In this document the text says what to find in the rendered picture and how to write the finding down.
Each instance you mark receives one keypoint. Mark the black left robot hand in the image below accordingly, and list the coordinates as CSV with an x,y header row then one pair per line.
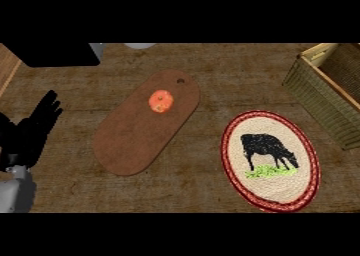
x,y
28,135

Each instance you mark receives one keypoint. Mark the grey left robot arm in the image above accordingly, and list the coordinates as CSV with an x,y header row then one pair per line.
x,y
12,191

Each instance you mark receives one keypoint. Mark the orange red pear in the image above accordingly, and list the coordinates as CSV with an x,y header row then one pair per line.
x,y
161,101

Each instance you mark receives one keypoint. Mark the oval cow print placemat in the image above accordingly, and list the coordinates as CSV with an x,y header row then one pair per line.
x,y
270,161

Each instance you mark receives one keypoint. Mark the green wicker basket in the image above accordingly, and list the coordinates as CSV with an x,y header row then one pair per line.
x,y
331,95

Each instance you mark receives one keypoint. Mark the brown wooden cabinet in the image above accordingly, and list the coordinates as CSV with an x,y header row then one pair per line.
x,y
1,71

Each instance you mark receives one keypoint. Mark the brown oval cutting board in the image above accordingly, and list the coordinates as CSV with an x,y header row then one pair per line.
x,y
146,123

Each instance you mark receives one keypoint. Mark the black appliance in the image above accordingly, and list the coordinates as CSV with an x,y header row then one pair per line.
x,y
54,53

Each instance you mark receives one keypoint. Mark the pale grey round object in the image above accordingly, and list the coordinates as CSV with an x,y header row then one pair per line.
x,y
139,45

